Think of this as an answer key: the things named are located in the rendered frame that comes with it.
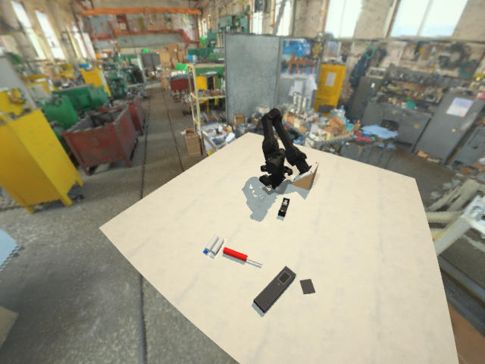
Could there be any red-handled screwdriver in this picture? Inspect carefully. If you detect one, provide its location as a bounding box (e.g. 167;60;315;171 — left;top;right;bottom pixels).
223;247;262;265

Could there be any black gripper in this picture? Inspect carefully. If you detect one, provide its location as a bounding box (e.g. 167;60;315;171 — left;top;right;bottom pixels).
259;165;293;189

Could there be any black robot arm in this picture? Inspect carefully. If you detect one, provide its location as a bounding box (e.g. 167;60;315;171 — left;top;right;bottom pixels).
261;108;312;175

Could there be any black rectangular bar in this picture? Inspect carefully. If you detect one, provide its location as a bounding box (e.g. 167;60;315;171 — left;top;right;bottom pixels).
253;266;296;313

